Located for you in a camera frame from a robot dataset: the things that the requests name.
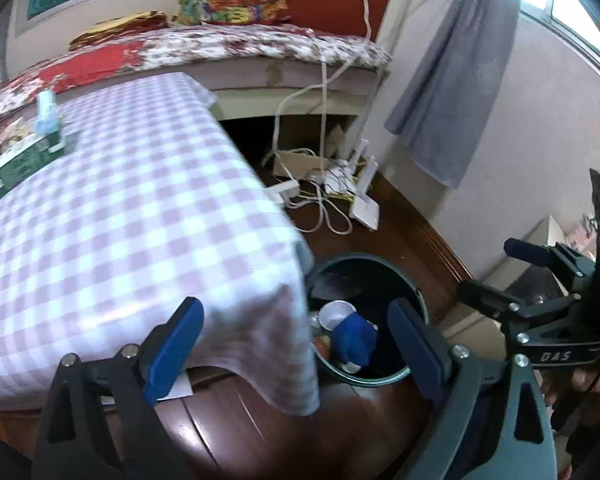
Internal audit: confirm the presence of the blue cloth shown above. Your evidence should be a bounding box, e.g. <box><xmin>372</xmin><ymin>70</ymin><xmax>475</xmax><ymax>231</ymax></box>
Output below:
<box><xmin>330</xmin><ymin>313</ymin><xmax>378</xmax><ymax>367</ymax></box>

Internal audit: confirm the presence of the green white carton box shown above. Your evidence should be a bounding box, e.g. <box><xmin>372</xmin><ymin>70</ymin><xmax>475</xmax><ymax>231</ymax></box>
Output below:
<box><xmin>0</xmin><ymin>131</ymin><xmax>80</xmax><ymax>200</ymax></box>

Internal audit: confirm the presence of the black round trash bin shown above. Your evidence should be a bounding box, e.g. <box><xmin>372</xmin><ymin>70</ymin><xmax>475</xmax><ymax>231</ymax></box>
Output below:
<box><xmin>304</xmin><ymin>252</ymin><xmax>429</xmax><ymax>388</ymax></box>

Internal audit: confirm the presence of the right hand holding gripper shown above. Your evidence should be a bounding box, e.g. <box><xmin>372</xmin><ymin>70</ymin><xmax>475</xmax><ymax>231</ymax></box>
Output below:
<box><xmin>542</xmin><ymin>362</ymin><xmax>600</xmax><ymax>436</ymax></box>

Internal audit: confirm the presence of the red snack wrapper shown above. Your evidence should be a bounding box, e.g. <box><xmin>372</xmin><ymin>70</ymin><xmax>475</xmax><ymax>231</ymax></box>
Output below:
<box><xmin>312</xmin><ymin>335</ymin><xmax>332</xmax><ymax>362</ymax></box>

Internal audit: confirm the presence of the white paper cup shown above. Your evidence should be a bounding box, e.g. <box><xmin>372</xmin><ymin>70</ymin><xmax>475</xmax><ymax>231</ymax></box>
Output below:
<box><xmin>317</xmin><ymin>300</ymin><xmax>356</xmax><ymax>332</ymax></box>

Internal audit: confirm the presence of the white wifi router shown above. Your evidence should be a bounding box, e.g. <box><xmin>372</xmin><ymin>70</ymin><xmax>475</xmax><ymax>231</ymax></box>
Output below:
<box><xmin>347</xmin><ymin>139</ymin><xmax>379</xmax><ymax>231</ymax></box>

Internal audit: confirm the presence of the grey right curtain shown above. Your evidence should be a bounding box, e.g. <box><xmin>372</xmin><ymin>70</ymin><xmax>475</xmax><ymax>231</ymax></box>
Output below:
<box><xmin>385</xmin><ymin>0</ymin><xmax>520</xmax><ymax>188</ymax></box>

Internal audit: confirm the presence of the pink checkered tablecloth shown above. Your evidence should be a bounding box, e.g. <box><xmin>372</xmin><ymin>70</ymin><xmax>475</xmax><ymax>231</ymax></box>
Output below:
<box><xmin>0</xmin><ymin>73</ymin><xmax>320</xmax><ymax>416</ymax></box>

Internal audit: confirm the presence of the white power strip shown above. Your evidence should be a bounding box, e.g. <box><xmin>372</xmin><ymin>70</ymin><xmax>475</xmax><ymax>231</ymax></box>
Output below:
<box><xmin>265</xmin><ymin>180</ymin><xmax>300</xmax><ymax>207</ymax></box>

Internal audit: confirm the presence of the cardboard box under bed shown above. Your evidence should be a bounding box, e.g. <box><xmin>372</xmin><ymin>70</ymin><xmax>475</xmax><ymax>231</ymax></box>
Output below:
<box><xmin>272</xmin><ymin>151</ymin><xmax>328</xmax><ymax>181</ymax></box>

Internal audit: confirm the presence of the floral red white bedspread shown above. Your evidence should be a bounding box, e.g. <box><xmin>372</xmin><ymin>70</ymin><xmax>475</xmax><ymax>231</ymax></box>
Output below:
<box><xmin>0</xmin><ymin>25</ymin><xmax>391</xmax><ymax>121</ymax></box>

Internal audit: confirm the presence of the yellow red folded blanket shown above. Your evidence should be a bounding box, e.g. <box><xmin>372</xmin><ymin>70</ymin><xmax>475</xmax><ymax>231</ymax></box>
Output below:
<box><xmin>68</xmin><ymin>11</ymin><xmax>169</xmax><ymax>51</ymax></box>

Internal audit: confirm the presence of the colourful folded blanket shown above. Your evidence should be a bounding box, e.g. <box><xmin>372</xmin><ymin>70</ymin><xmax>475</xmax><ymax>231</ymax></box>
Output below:
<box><xmin>172</xmin><ymin>0</ymin><xmax>292</xmax><ymax>26</ymax></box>

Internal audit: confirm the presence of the white charging cable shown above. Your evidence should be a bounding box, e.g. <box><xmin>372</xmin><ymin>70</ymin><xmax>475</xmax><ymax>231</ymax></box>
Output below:
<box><xmin>262</xmin><ymin>0</ymin><xmax>382</xmax><ymax>235</ymax></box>

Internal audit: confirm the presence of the beige bed frame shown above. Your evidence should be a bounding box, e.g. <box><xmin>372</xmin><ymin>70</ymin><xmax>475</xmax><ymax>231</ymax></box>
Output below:
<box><xmin>190</xmin><ymin>58</ymin><xmax>389</xmax><ymax>120</ymax></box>

